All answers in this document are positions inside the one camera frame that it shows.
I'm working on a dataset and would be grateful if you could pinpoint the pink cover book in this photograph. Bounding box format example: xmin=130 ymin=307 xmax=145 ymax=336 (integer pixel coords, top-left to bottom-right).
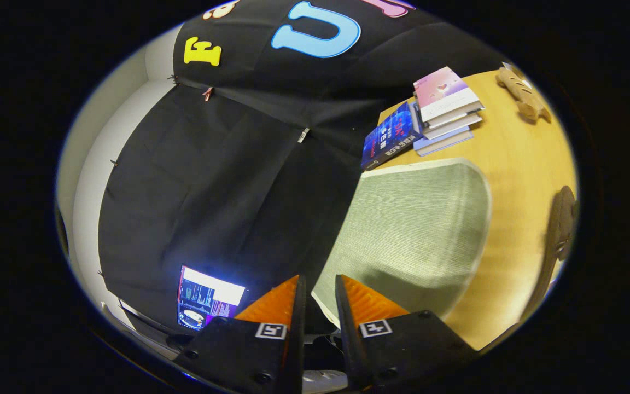
xmin=413 ymin=67 xmax=484 ymax=122

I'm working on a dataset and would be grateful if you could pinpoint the light blue book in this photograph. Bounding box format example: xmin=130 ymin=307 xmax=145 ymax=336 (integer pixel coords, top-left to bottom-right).
xmin=412 ymin=127 xmax=474 ymax=157

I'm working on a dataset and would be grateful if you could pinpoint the dark blue book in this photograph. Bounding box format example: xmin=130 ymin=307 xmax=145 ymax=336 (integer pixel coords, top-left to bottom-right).
xmin=360 ymin=101 xmax=424 ymax=171

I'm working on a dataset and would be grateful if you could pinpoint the open laptop computer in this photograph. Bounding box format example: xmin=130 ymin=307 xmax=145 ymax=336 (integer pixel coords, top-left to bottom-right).
xmin=102 ymin=265 xmax=246 ymax=356

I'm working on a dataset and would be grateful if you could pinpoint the brown fuzzy slipper shoe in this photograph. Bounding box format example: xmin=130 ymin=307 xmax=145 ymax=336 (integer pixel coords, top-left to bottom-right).
xmin=544 ymin=185 xmax=579 ymax=263

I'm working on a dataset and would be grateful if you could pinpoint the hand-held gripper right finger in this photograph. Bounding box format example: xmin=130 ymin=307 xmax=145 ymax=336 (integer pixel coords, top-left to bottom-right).
xmin=335 ymin=274 xmax=481 ymax=392

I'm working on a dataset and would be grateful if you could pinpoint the thin pale book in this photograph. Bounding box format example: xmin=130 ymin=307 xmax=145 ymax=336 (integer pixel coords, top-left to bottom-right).
xmin=422 ymin=112 xmax=483 ymax=140

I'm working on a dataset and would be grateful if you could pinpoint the tan plush toy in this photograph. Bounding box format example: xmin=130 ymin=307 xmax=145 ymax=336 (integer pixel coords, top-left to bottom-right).
xmin=495 ymin=63 xmax=552 ymax=124

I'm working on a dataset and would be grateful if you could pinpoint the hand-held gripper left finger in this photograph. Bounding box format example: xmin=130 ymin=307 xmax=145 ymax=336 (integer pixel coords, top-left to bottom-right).
xmin=174 ymin=275 xmax=308 ymax=394

